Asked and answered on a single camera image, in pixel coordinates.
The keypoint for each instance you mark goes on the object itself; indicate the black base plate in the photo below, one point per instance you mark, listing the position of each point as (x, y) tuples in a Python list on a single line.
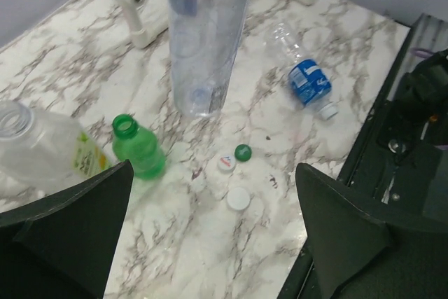
[(411, 179)]

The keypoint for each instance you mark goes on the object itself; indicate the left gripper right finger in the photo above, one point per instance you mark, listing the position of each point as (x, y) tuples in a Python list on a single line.
[(363, 248)]

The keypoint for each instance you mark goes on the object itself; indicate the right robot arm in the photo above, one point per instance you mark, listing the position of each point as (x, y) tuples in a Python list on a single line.
[(335, 67)]

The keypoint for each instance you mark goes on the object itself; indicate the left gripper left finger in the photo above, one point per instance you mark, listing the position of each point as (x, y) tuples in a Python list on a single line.
[(62, 246)]

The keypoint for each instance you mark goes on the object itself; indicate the green plastic bottle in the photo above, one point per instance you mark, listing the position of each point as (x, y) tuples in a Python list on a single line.
[(138, 145)]

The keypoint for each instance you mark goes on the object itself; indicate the green bottle cap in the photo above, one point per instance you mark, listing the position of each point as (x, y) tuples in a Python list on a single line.
[(243, 152)]

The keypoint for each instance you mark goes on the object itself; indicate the large clear plastic bottle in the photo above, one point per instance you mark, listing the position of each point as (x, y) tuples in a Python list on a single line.
[(46, 150)]

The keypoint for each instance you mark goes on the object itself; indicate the small clear water bottle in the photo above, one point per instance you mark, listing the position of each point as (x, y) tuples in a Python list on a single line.
[(204, 36)]

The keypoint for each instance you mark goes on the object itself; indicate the blue label clear bottle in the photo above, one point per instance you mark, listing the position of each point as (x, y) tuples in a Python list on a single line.
[(304, 76)]

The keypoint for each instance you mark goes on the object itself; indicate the white red-logo bottle cap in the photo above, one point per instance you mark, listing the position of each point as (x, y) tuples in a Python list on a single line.
[(226, 162)]

